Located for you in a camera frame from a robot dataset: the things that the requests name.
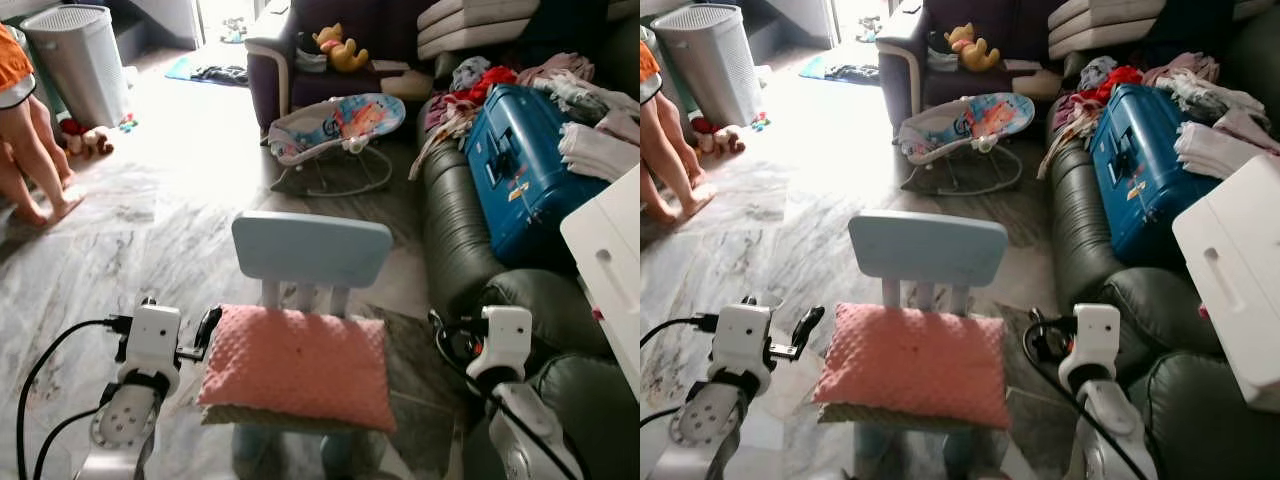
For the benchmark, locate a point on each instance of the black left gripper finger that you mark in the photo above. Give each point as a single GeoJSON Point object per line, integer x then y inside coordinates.
{"type": "Point", "coordinates": [808, 326]}
{"type": "Point", "coordinates": [208, 326]}

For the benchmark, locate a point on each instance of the pink dotted pillow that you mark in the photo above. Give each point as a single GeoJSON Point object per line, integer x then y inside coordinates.
{"type": "Point", "coordinates": [300, 365]}
{"type": "Point", "coordinates": [915, 360]}

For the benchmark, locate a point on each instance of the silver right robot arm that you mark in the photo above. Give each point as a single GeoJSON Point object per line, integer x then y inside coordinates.
{"type": "Point", "coordinates": [525, 435]}
{"type": "Point", "coordinates": [1110, 430]}

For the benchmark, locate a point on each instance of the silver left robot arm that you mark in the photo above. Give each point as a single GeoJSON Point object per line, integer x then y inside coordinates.
{"type": "Point", "coordinates": [710, 420]}
{"type": "Point", "coordinates": [125, 420]}

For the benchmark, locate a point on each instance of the dark green leather sofa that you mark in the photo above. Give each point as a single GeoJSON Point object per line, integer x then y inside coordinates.
{"type": "Point", "coordinates": [455, 235]}
{"type": "Point", "coordinates": [1078, 235]}

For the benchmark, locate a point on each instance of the white plastic storage box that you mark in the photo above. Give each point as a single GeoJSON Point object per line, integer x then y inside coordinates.
{"type": "Point", "coordinates": [612, 260]}
{"type": "Point", "coordinates": [1235, 270]}

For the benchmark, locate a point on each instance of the blue hard suitcase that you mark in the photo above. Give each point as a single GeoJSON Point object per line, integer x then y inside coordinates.
{"type": "Point", "coordinates": [525, 180]}
{"type": "Point", "coordinates": [1140, 180]}

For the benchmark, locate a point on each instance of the brown plush toy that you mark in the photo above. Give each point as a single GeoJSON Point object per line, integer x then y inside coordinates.
{"type": "Point", "coordinates": [88, 140]}
{"type": "Point", "coordinates": [720, 138]}

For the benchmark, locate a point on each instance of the barefoot person in orange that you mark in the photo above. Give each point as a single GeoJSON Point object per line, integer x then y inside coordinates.
{"type": "Point", "coordinates": [675, 155]}
{"type": "Point", "coordinates": [35, 150]}

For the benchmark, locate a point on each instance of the colourful baby bouncer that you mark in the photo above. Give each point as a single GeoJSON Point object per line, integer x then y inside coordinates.
{"type": "Point", "coordinates": [968, 125]}
{"type": "Point", "coordinates": [340, 125]}

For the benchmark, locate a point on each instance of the red cloth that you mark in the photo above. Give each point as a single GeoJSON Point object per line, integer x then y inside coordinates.
{"type": "Point", "coordinates": [490, 85]}
{"type": "Point", "coordinates": [1115, 83]}

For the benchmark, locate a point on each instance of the blue floor mat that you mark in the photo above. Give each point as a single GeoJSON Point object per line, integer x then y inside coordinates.
{"type": "Point", "coordinates": [840, 72]}
{"type": "Point", "coordinates": [205, 72]}

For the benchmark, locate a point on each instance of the dark purple armchair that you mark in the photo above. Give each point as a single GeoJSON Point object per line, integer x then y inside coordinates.
{"type": "Point", "coordinates": [270, 60]}
{"type": "Point", "coordinates": [900, 60]}

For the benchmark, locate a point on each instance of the mixed pile of clothes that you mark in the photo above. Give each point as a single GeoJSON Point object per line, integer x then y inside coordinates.
{"type": "Point", "coordinates": [1200, 85]}
{"type": "Point", "coordinates": [575, 85]}

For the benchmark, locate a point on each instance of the yellow bear plush toy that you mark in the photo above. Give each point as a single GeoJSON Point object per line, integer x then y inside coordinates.
{"type": "Point", "coordinates": [972, 50]}
{"type": "Point", "coordinates": [342, 50]}

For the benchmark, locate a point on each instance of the cream folded mattress stack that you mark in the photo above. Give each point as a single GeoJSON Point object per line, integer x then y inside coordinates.
{"type": "Point", "coordinates": [480, 25]}
{"type": "Point", "coordinates": [1105, 25]}

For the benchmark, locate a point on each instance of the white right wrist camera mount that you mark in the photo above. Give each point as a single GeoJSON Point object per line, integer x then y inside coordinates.
{"type": "Point", "coordinates": [507, 340]}
{"type": "Point", "coordinates": [1093, 340]}

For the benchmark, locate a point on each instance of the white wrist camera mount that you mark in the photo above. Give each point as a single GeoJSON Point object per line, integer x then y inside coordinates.
{"type": "Point", "coordinates": [507, 340]}
{"type": "Point", "coordinates": [152, 338]}
{"type": "Point", "coordinates": [742, 338]}
{"type": "Point", "coordinates": [1093, 340]}

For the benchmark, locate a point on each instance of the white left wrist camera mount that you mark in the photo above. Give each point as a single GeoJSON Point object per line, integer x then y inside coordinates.
{"type": "Point", "coordinates": [742, 338]}
{"type": "Point", "coordinates": [152, 338]}

